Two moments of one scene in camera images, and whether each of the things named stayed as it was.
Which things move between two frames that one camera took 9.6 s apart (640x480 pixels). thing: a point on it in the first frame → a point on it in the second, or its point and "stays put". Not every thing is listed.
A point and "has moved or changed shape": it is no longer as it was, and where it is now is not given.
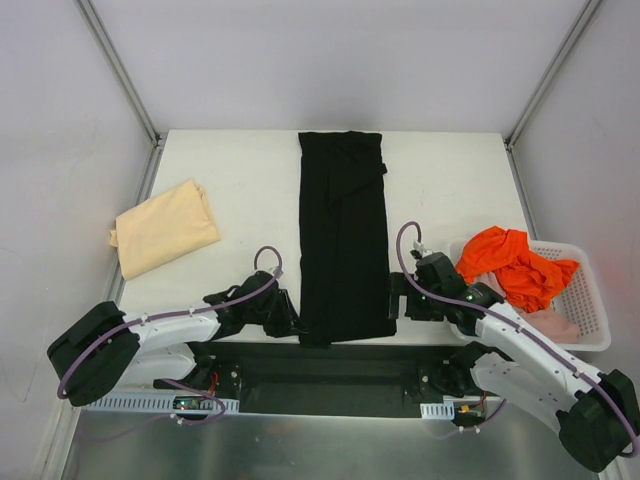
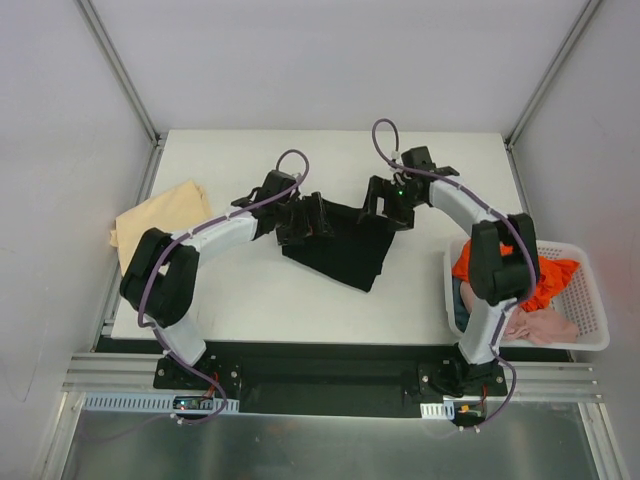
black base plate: [300, 379] stays put
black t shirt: [345, 270] has moved or changed shape
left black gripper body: [282, 312] → [302, 220]
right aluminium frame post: [570, 41] stays put
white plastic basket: [577, 298] stays put
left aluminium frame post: [118, 69] stays put
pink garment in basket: [546, 319] stays put
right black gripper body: [400, 296] → [377, 201]
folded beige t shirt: [164, 229] stays put
